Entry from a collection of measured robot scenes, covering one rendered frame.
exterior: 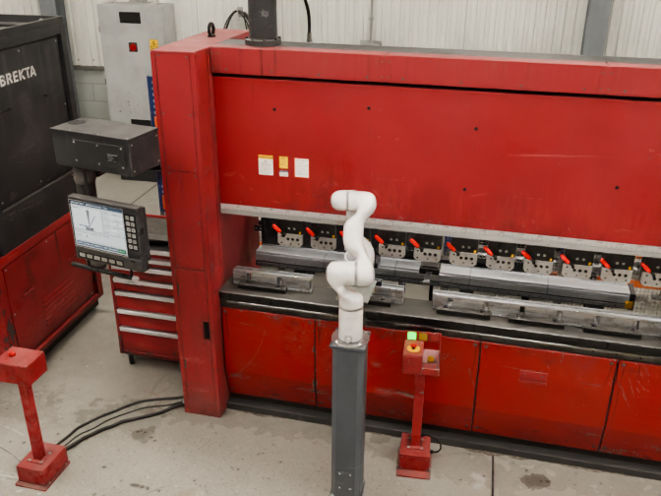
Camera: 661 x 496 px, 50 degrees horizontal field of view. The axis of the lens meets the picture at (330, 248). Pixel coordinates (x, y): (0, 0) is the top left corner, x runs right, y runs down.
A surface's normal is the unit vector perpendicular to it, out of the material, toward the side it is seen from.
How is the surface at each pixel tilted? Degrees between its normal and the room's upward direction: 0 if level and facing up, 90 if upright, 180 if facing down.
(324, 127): 90
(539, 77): 90
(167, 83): 90
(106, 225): 90
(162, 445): 0
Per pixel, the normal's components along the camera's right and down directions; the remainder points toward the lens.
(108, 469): 0.00, -0.91
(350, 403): -0.21, 0.40
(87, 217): -0.41, 0.38
